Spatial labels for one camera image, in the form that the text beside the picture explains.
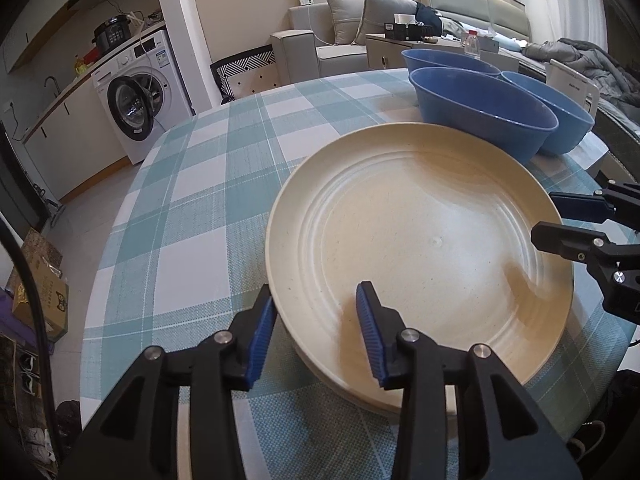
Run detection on brown patterned box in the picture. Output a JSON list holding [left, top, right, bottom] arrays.
[[20, 227, 64, 281]]

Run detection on beige nightstand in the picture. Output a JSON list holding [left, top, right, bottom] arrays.
[[365, 32, 426, 72]]

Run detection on purple bag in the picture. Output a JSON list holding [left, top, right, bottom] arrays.
[[0, 287, 31, 336]]

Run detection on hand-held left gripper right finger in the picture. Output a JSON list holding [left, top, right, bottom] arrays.
[[355, 281, 583, 480]]

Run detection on black pressure cooker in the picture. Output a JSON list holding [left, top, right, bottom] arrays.
[[93, 16, 133, 54]]

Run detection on black organiser box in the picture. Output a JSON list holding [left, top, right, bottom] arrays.
[[384, 21, 438, 43]]

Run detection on white electric kettle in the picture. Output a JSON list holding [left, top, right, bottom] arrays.
[[545, 58, 601, 117]]

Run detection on shoe rack with shoes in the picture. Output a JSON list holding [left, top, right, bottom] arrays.
[[10, 345, 56, 461]]

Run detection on cream round plate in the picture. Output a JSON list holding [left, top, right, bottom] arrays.
[[265, 124, 574, 408], [300, 352, 458, 422], [295, 345, 458, 418]]

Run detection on blue bowl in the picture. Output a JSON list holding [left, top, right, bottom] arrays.
[[401, 48, 502, 81], [500, 71, 597, 157], [409, 66, 559, 162]]

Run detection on white kitchen counter cabinet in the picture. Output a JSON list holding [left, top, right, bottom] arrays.
[[0, 62, 136, 203]]

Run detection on dark glass door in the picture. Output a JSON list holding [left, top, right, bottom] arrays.
[[0, 120, 53, 233]]

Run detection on dark jacket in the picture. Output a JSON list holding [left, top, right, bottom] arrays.
[[414, 3, 444, 28]]

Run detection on grey sofa cushion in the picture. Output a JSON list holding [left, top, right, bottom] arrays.
[[353, 0, 419, 46], [322, 0, 367, 47]]

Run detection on yellow print cardboard box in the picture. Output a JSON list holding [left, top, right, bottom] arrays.
[[11, 274, 71, 345]]

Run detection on white wall cabinets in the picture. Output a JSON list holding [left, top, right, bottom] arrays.
[[0, 0, 101, 75]]

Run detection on white washing machine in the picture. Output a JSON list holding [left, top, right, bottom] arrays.
[[91, 27, 197, 166]]

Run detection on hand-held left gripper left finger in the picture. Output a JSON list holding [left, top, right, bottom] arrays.
[[59, 284, 278, 480]]

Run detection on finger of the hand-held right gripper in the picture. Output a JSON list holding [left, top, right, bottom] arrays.
[[531, 221, 640, 326], [548, 180, 640, 233]]

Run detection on upholstered bed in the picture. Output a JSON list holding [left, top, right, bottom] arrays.
[[417, 0, 640, 131]]

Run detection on beige sofa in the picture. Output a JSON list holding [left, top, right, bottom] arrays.
[[270, 2, 373, 86]]

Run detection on grey duvet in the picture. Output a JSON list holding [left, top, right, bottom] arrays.
[[520, 37, 628, 106]]

